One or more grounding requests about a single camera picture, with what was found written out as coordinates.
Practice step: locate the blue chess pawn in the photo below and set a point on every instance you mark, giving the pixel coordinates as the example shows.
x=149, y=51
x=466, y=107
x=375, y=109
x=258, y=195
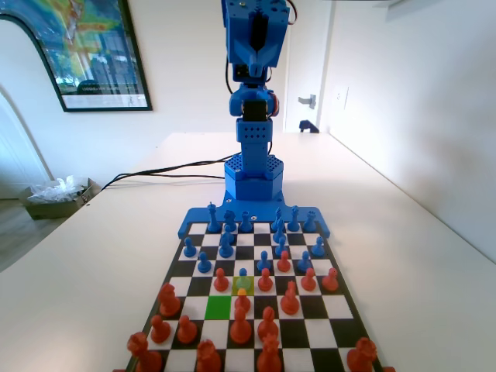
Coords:
x=263, y=263
x=281, y=247
x=226, y=232
x=243, y=273
x=203, y=265
x=304, y=264
x=188, y=251
x=318, y=250

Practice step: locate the red chess pawn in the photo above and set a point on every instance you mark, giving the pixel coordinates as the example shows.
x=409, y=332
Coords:
x=284, y=265
x=221, y=284
x=264, y=284
x=187, y=333
x=243, y=302
x=308, y=284
x=330, y=284
x=159, y=333

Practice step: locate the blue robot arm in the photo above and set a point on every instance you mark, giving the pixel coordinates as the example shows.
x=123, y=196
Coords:
x=253, y=155

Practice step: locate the blue chess bishop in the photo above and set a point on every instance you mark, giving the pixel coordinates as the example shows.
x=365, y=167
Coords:
x=278, y=232
x=277, y=214

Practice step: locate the blue chess rook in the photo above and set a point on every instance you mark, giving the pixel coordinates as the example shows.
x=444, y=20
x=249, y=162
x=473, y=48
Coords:
x=309, y=224
x=245, y=224

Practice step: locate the red chess king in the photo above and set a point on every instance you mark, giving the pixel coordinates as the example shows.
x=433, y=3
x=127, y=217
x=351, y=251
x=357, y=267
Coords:
x=268, y=358

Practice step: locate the red chess rook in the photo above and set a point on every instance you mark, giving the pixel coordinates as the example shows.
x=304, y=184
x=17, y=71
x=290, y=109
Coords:
x=143, y=358
x=362, y=356

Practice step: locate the white door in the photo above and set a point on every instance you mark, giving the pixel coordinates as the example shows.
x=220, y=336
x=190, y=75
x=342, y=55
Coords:
x=310, y=58

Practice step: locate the small blue printed part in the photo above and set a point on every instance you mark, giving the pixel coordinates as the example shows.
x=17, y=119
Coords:
x=308, y=126

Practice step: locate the black framed map poster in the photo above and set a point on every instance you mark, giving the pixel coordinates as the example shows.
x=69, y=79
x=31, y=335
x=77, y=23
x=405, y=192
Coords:
x=97, y=46

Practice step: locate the clear plastic wrap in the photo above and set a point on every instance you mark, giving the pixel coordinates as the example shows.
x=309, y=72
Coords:
x=58, y=190

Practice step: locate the brown cardboard box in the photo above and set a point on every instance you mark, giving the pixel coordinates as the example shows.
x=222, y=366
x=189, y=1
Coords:
x=50, y=211

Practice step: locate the black and white chessboard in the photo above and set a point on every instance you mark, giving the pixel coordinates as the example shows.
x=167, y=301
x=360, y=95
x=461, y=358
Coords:
x=333, y=306

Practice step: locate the black camera circuit board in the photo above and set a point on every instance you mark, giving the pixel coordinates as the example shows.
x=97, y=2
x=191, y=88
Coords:
x=241, y=73

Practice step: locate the white light switch plate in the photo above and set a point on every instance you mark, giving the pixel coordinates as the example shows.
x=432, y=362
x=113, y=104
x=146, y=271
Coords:
x=341, y=98

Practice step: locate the blue base plate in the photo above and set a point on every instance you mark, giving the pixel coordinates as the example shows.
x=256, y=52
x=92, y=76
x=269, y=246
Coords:
x=262, y=214

